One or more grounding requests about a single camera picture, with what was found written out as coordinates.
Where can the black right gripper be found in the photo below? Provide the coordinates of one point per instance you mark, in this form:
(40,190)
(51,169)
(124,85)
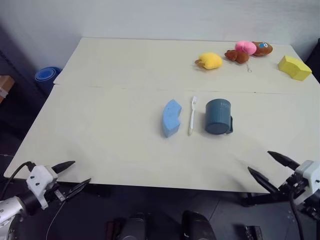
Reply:
(291,186)

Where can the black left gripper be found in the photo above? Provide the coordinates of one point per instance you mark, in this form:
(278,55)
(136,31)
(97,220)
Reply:
(55,193)

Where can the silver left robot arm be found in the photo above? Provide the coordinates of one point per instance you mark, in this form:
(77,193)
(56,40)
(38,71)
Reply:
(10,208)

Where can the blue-grey ribbed cup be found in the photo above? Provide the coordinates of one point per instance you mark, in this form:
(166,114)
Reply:
(218,117)

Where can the dark rounded shape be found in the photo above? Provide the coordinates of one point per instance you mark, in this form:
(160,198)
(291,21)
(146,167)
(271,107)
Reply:
(133,226)
(197,226)

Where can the white toothbrush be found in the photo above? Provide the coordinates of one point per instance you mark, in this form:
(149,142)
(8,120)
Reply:
(192,117)

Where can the curved yellow sponge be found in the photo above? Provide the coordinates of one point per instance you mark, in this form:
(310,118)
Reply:
(293,67)

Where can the brown cardboard box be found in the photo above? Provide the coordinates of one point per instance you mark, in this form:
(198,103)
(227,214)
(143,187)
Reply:
(5,86)

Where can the curved blue sponge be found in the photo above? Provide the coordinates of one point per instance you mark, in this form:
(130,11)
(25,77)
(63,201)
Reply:
(171,118)

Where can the small brown plush toy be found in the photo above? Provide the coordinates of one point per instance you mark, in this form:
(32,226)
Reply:
(236,55)

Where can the brown plush toy blue patch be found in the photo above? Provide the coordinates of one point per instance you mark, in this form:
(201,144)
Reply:
(263,48)

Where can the pink plush toy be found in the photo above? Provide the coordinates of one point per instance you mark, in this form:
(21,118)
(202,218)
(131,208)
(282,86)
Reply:
(245,47)

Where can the yellow plush toy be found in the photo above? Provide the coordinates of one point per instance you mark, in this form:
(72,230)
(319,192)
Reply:
(210,60)

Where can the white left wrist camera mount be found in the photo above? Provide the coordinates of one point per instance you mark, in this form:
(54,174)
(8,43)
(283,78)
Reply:
(40,178)

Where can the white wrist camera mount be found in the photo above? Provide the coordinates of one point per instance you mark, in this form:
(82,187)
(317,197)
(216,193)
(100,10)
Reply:
(40,178)
(308,175)

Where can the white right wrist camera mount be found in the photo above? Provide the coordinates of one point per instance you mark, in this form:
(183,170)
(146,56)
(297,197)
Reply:
(308,175)

